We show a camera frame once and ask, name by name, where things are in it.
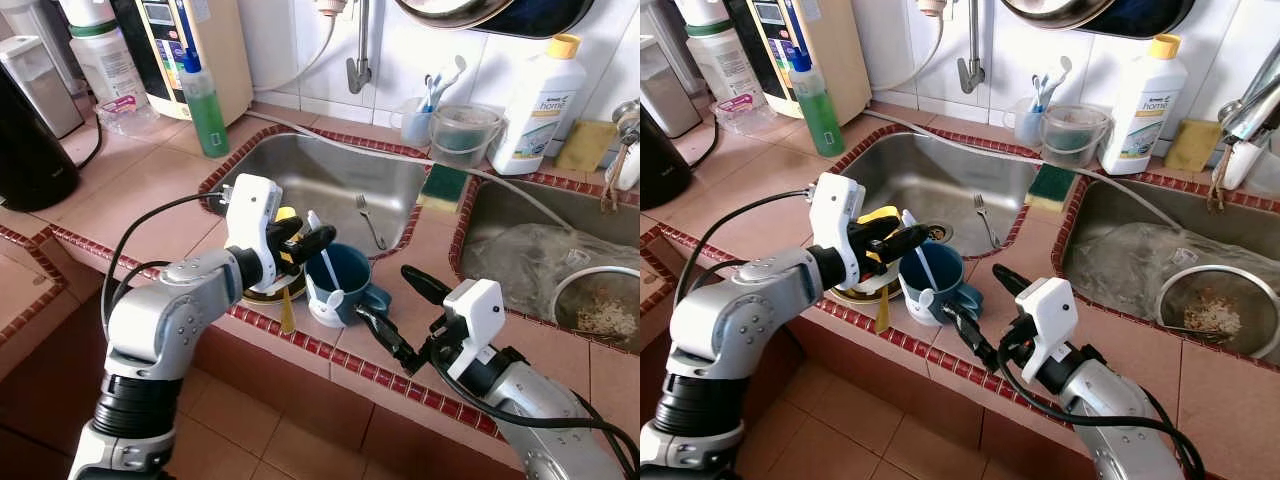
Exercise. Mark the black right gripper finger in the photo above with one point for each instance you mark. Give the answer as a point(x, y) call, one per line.
point(972, 336)
point(1015, 281)
point(428, 285)
point(388, 336)

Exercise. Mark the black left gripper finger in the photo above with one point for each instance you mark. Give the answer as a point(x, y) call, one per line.
point(905, 242)
point(884, 227)
point(312, 241)
point(293, 226)

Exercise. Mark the white plastic spoon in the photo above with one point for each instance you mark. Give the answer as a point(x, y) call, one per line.
point(322, 245)
point(922, 250)

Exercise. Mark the dark teal mug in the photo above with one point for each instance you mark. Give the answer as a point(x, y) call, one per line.
point(945, 280)
point(350, 280)

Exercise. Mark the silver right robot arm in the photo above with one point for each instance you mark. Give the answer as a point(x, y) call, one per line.
point(1120, 400)
point(540, 400)

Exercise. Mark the steel sink basin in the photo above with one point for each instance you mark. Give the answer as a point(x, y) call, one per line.
point(320, 180)
point(510, 210)
point(930, 175)
point(1120, 210)

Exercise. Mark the steel fork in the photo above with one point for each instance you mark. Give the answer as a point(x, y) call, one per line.
point(368, 220)
point(985, 220)

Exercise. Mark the clear plastic bag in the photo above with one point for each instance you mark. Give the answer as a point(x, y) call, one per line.
point(1130, 265)
point(520, 265)

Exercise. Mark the green scouring sponge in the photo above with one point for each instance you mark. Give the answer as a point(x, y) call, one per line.
point(1052, 183)
point(445, 185)

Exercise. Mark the green soap bottle blue cap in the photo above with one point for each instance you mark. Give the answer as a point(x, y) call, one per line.
point(207, 115)
point(820, 115)

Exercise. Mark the clear plastic tub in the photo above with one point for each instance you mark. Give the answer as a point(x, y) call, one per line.
point(1075, 135)
point(465, 135)

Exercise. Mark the pale blue toothbrush cup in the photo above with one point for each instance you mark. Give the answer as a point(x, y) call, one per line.
point(1028, 125)
point(418, 125)

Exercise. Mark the steel strainer bowl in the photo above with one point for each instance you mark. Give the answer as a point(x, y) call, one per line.
point(600, 310)
point(1215, 315)

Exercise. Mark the small tub pink label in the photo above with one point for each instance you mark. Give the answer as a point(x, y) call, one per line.
point(748, 112)
point(130, 115)

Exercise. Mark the beige water filter appliance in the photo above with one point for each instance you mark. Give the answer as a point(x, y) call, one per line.
point(820, 50)
point(200, 50)

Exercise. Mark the blue toothbrush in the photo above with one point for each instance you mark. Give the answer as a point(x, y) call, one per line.
point(1040, 90)
point(430, 90)

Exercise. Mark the white detergent bottle yellow cap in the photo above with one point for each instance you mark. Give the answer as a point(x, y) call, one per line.
point(535, 110)
point(1140, 110)

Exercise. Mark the yellow sponge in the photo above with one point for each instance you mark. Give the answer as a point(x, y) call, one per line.
point(585, 147)
point(1192, 147)

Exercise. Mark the white toothbrush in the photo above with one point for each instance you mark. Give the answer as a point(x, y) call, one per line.
point(1058, 75)
point(450, 75)

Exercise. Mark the black electric kettle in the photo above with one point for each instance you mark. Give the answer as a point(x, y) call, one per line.
point(662, 160)
point(30, 150)

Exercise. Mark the clear jar green lid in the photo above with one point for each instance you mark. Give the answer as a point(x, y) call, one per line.
point(105, 60)
point(725, 55)

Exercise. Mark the chrome sink faucet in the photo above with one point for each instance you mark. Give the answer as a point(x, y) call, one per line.
point(625, 150)
point(1245, 120)

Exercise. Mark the clear container grey lid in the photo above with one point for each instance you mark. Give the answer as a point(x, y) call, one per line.
point(665, 90)
point(40, 90)

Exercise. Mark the black hanging pan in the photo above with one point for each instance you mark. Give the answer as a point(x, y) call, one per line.
point(1100, 15)
point(500, 15)

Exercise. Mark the grey wall tap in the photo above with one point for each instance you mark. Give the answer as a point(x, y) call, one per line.
point(970, 60)
point(358, 60)

